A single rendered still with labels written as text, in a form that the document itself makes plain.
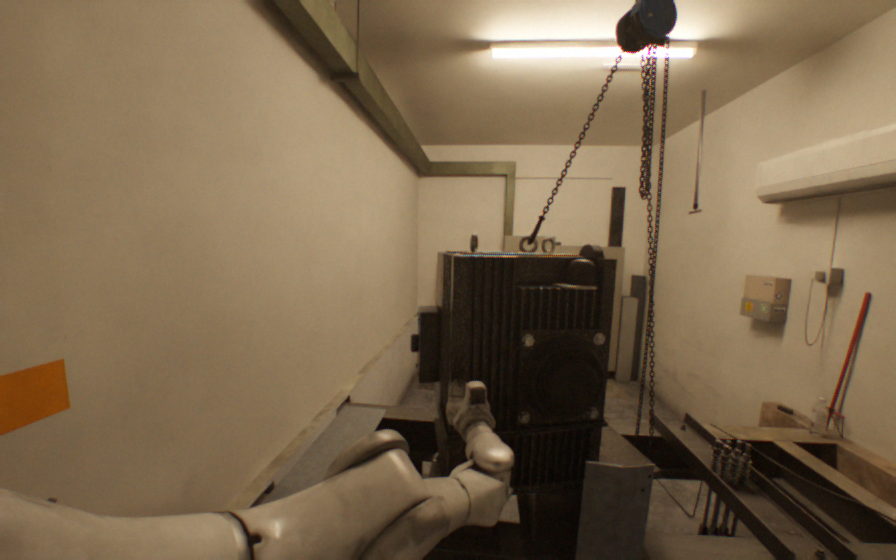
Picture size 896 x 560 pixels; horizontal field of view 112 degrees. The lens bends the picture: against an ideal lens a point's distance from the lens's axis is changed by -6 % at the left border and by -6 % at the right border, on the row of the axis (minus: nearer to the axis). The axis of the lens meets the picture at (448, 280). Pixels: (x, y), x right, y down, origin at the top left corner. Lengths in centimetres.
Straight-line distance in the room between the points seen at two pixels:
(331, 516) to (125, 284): 87
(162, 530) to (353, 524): 12
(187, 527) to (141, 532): 2
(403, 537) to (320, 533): 6
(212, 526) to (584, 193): 443
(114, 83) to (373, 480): 103
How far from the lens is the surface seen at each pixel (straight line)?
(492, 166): 429
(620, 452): 148
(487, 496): 56
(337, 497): 32
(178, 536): 26
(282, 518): 30
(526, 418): 107
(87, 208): 104
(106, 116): 110
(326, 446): 184
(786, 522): 189
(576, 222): 445
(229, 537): 28
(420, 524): 32
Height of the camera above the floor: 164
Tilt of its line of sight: 6 degrees down
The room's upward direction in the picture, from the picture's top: 1 degrees clockwise
